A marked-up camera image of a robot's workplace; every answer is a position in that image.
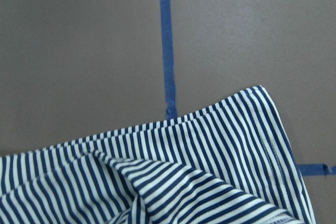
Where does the navy white striped polo shirt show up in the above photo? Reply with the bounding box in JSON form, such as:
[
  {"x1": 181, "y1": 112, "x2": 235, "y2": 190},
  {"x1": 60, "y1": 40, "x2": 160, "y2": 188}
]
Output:
[{"x1": 1, "y1": 86, "x2": 316, "y2": 223}]

